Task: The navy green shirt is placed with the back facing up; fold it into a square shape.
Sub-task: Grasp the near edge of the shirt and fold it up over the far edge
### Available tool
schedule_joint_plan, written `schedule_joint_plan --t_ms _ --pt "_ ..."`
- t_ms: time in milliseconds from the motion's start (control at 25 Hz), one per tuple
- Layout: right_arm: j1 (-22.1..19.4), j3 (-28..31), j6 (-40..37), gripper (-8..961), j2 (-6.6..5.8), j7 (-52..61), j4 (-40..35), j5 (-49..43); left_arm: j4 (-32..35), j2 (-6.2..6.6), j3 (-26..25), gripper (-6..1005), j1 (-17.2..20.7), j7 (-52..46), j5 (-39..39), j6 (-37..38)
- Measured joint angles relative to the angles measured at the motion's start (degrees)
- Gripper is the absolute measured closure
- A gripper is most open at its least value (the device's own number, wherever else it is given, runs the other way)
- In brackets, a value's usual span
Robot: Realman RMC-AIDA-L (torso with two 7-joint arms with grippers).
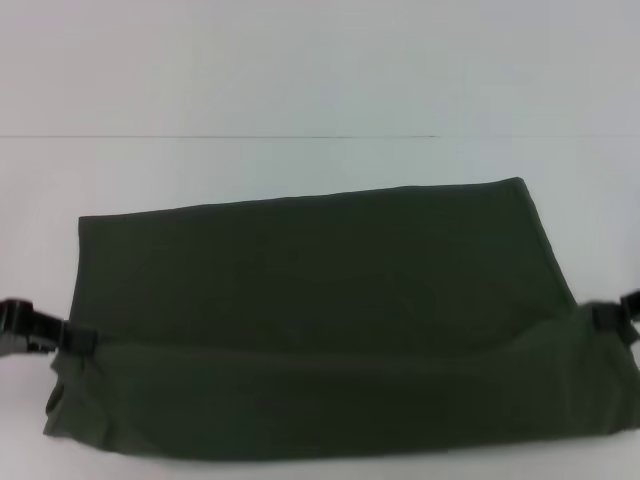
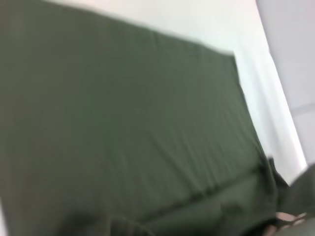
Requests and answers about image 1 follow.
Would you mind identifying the dark green t-shirt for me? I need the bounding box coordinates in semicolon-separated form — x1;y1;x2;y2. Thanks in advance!
42;176;640;480

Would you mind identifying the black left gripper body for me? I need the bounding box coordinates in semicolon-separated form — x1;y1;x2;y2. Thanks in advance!
0;297;60;360

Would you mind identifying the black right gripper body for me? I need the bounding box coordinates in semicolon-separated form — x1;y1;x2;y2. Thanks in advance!
618;288;640;322

